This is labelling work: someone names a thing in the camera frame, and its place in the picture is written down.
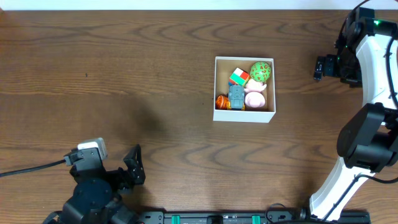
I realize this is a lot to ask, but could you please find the pink white duck toy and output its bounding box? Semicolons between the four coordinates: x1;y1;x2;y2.
244;79;267;108

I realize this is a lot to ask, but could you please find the green ball with red numbers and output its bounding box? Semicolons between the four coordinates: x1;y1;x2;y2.
249;61;272;83

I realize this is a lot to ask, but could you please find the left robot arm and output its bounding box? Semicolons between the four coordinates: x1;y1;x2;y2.
43;143;146;224

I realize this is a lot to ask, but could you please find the yellow grey toy car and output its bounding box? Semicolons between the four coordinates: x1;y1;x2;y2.
227;85;246;111

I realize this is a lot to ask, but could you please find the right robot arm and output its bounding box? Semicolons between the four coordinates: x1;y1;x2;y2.
299;4;397;223

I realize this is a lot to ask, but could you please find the white cardboard box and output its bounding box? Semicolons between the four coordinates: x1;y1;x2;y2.
213;56;276;123

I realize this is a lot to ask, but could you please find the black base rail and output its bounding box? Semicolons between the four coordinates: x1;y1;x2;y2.
133;210;372;224

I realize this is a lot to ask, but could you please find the orange round cap toy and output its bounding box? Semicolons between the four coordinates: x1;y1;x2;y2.
215;95;231;110

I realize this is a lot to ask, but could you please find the multicolour puzzle cube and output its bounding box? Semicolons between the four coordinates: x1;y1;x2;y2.
228;68;250;87

